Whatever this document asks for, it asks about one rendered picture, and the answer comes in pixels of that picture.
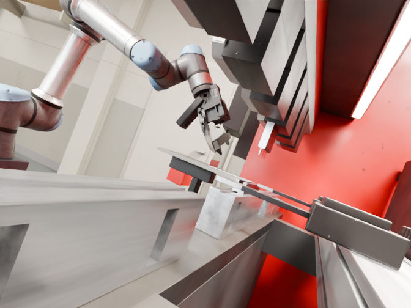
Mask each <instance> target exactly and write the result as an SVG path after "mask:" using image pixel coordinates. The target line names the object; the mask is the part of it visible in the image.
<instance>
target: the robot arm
mask: <svg viewBox="0 0 411 308"><path fill-rule="evenodd" d="M59 2H60V5H61V7H62V9H63V11H64V12H65V13H66V14H67V15H68V16H69V17H70V18H71V19H72V21H71V22H70V24H69V26H70V30H71V33H70V34H69V36H68V37H67V39H66V41H65V43H64V45H63V46H62V48H61V50H60V52H59V54H58V55H57V57H56V58H55V60H54V62H53V64H52V66H51V67H50V69H49V71H48V73H47V74H46V76H45V78H44V80H43V81H42V83H41V85H40V87H39V88H37V89H32V91H31V93H30V92H28V91H26V90H23V89H20V88H17V87H13V86H9V85H6V84H0V159H6V160H9V159H12V158H13V157H14V155H15V136H16V133H17V131H18V128H19V127H23V128H28V129H32V130H35V131H44V132H49V131H53V130H55V129H56V128H58V127H59V125H60V124H61V123H62V121H63V118H64V116H62V115H63V114H64V113H63V111H62V108H63V106H64V105H63V103H62V99H63V97H64V95H65V93H66V92H67V90H68V89H69V87H70V85H71V83H72V81H73V80H74V78H75V76H76V74H77V73H78V71H79V69H80V68H81V66H82V64H83V62H84V61H85V59H86V58H87V55H88V54H89V52H90V50H91V49H92V47H93V46H95V45H99V44H100V42H101V41H104V40H107V41H108V42H110V44H112V45H113V46H114V47H115V48H117V49H118V50H119V51H120V52H121V53H123V54H124V55H125V56H127V57H128V58H129V59H130V60H131V61H132V62H133V63H135V64H136V66H137V67H138V68H140V69H141V70H143V71H144V72H146V73H147V74H148V77H149V81H150V83H151V85H152V87H153V88H154V89H155V90H156V91H158V92H159V91H162V90H166V89H169V88H170V87H172V86H175V85H177V84H180V83H182V82H184V81H187V80H188V83H189V86H190V90H191V93H192V94H193V98H194V99H195V100H194V102H192V104H191V105H190V106H189V107H188V108H187V109H186V111H185V112H184V113H183V114H182V115H181V116H180V117H179V118H178V119H177V121H176V124H178V126H180V127H181V128H183V129H185V130H186V129H187V128H188V127H189V126H190V125H191V123H192V122H193V121H194V120H195V119H196V118H197V116H198V118H199V123H200V125H201V129H202V132H203V134H204V137H205V139H206V142H207V144H208V146H209V149H211V151H212V152H213V153H216V152H217V153H219V154H220V155H222V151H221V145H223V144H224V143H225V142H227V141H228V140H230V138H231V135H230V134H229V133H225V132H224V129H222V128H220V127H219V126H215V125H218V124H220V125H221V124H223V123H226V122H227V121H228V120H231V118H230V115H229V112H228V109H227V106H226V102H225V101H224V100H223V99H222V97H221V94H220V91H221V90H220V87H219V86H218V85H217V84H216V83H215V84H213V82H212V78H211V75H210V72H209V69H208V66H207V63H206V58H205V56H204V54H203V52H202V49H201V47H200V46H198V45H187V46H185V47H184V48H183V49H181V51H180V58H178V59H176V60H174V61H171V62H170V61H168V60H167V58H166V57H165V56H164V55H163V54H162V53H161V52H160V50H159V49H158V48H157V47H156V46H155V45H154V44H152V43H151V42H149V41H147V40H146V39H144V38H143V37H142V36H140V35H139V34H138V33H137V32H135V31H134V30H133V29H132V28H130V27H129V26H127V25H126V24H125V23H124V22H123V21H121V20H120V19H118V17H116V16H115V15H113V14H112V12H111V11H110V9H109V8H108V7H107V6H106V5H104V4H103V3H102V2H101V1H100V0H59Z"/></svg>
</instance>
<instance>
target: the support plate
mask: <svg viewBox="0 0 411 308"><path fill-rule="evenodd" d="M157 150H160V151H162V152H165V153H167V154H170V155H172V156H175V157H177V158H180V159H182V160H184V161H187V162H189V163H191V164H194V165H196V166H199V167H201V168H204V169H206V170H208V171H211V172H214V173H216V174H218V175H221V176H223V177H226V178H228V179H231V180H233V181H235V180H236V178H237V179H241V178H238V177H235V176H233V175H230V174H227V173H225V172H223V171H221V170H218V169H215V168H213V167H210V166H208V164H207V163H204V162H202V161H200V160H197V159H194V158H192V157H190V156H187V155H184V154H182V153H178V152H175V151H172V150H168V149H166V148H163V147H159V146H158V148H157ZM241 180H242V179H241Z"/></svg>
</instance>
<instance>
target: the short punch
mask: <svg viewBox="0 0 411 308"><path fill-rule="evenodd" d="M278 132H279V131H278V129H277V127H276V125H275V123H273V122H269V121H268V122H267V124H266V127H265V130H264V132H263V134H262V137H261V140H260V142H259V145H258V146H259V148H261V149H260V151H259V154H258V155H260V156H261V157H263V159H265V156H266V154H267V153H270V152H271V150H272V147H273V144H274V142H275V139H276V136H277V134H278Z"/></svg>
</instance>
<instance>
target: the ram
mask: <svg viewBox="0 0 411 308"><path fill-rule="evenodd" d="M328 3H329V0H305V17H304V20H303V23H302V25H301V27H300V29H304V30H306V54H307V63H306V65H305V69H307V70H308V91H307V93H308V97H309V108H308V110H309V122H308V125H307V127H306V130H305V133H308V134H311V131H312V129H313V126H314V123H315V121H316V119H317V116H318V113H319V111H320V99H321V91H322V77H323V69H324V54H325V39H326V31H327V17H328Z"/></svg>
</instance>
